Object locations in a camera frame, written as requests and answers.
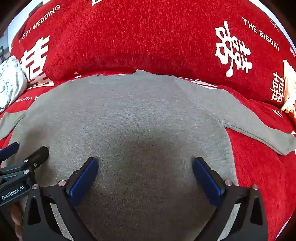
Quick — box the red printed sofa cover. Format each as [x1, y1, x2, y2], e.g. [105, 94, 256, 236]
[0, 0, 296, 241]

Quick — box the person's left hand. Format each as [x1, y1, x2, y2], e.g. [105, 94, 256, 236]
[10, 203, 24, 240]

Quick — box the white floral cloth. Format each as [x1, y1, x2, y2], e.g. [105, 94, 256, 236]
[0, 56, 28, 114]

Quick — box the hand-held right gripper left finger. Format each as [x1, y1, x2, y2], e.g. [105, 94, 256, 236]
[22, 157, 100, 241]

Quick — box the grey knit sweater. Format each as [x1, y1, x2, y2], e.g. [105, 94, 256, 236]
[0, 70, 296, 241]

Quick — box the cream crumpled cloth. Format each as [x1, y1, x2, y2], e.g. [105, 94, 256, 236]
[280, 60, 296, 117]

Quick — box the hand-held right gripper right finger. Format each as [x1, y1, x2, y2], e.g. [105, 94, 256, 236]
[193, 157, 269, 241]

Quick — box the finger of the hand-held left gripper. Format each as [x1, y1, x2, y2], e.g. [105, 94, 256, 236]
[0, 146, 50, 181]
[0, 142, 20, 161]

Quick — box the dark wall socket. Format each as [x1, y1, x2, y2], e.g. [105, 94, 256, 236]
[29, 2, 43, 17]

